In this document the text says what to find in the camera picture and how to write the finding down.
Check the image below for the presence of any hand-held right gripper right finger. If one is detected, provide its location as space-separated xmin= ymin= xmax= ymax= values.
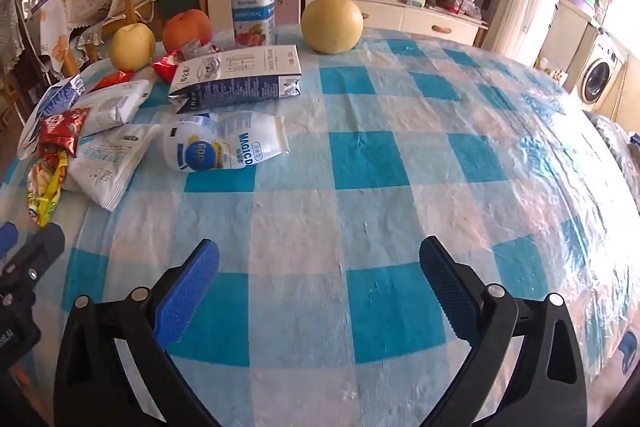
xmin=419 ymin=235 xmax=588 ymax=427

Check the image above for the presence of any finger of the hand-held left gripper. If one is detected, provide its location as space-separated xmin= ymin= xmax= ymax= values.
xmin=0 ymin=223 xmax=20 ymax=259
xmin=0 ymin=223 xmax=66 ymax=294

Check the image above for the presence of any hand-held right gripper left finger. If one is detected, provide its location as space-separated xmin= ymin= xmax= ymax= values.
xmin=52 ymin=238 xmax=221 ymax=427

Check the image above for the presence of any blue cartoon wet wipes packet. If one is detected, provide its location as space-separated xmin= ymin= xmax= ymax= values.
xmin=16 ymin=74 xmax=87 ymax=158

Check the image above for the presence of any white packet with grey print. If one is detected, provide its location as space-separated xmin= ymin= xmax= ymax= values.
xmin=75 ymin=79 xmax=154 ymax=138

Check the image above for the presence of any red and silver wrapper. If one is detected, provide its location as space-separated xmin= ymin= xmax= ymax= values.
xmin=151 ymin=38 xmax=222 ymax=84

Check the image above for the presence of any yellow and red snack wrapper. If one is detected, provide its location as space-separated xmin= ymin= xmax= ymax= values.
xmin=26 ymin=146 xmax=70 ymax=228

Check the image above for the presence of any white packet with blue print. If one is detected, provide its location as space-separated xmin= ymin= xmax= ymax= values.
xmin=66 ymin=123 xmax=162 ymax=212

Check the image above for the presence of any blue checked tablecloth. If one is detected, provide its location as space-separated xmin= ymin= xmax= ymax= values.
xmin=0 ymin=27 xmax=640 ymax=427

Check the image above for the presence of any squashed white plastic bottle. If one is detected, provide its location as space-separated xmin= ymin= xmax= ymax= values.
xmin=162 ymin=112 xmax=291 ymax=174

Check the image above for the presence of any flat red packet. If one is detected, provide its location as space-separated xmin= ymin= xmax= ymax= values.
xmin=90 ymin=71 xmax=134 ymax=94

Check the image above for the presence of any dining table with printed cloth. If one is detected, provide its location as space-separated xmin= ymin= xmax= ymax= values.
xmin=37 ymin=0 xmax=83 ymax=78

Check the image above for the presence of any white and blue milk carton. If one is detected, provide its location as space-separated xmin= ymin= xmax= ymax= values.
xmin=167 ymin=45 xmax=303 ymax=114

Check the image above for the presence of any yellow pear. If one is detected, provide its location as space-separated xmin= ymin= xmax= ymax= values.
xmin=300 ymin=0 xmax=365 ymax=56
xmin=110 ymin=24 xmax=157 ymax=72

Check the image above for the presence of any orange red apple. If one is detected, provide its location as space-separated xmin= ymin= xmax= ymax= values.
xmin=163 ymin=9 xmax=213 ymax=56

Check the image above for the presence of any white washing machine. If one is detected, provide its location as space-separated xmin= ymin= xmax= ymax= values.
xmin=576 ymin=31 xmax=627 ymax=108

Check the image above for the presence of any light wooden chair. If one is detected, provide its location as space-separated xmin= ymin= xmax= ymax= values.
xmin=65 ymin=0 xmax=167 ymax=75

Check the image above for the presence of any white TV cabinet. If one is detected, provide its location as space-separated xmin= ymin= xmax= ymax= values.
xmin=205 ymin=0 xmax=490 ymax=48

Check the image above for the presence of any white yogurt drink bottle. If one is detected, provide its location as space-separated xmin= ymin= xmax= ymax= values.
xmin=231 ymin=0 xmax=277 ymax=48

